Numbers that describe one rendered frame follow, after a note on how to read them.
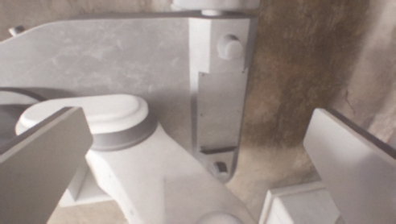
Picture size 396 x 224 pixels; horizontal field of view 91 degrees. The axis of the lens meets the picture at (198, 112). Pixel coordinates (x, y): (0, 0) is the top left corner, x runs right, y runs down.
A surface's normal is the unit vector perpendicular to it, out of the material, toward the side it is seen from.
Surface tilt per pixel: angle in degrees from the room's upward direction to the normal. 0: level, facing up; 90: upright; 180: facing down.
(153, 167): 90
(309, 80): 0
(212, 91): 0
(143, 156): 90
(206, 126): 0
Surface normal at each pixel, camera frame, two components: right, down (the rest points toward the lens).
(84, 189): 0.00, -0.85
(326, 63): 0.18, 0.51
